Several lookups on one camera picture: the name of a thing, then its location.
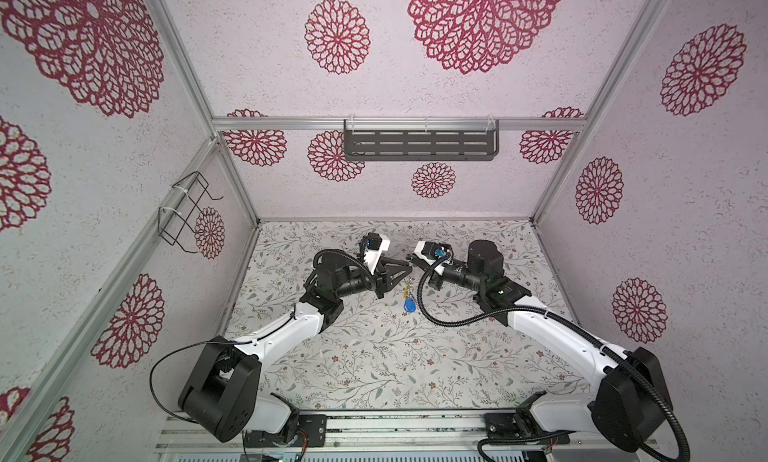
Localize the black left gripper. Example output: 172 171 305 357
336 258 412 300

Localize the keyring bunch with blue tags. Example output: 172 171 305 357
403 283 418 314

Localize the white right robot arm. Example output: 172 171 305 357
409 240 692 461

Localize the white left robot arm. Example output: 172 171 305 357
178 249 412 445

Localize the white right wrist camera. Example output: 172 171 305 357
414 241 453 264

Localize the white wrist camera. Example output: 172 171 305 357
360 232 391 273
414 241 453 264

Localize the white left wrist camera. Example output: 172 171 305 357
360 232 391 273

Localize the grey slotted wall shelf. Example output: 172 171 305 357
342 120 500 162

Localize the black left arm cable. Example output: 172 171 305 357
148 339 241 425

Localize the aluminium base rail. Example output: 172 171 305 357
151 409 607 461

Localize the black wire wall rack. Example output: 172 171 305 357
156 171 226 260

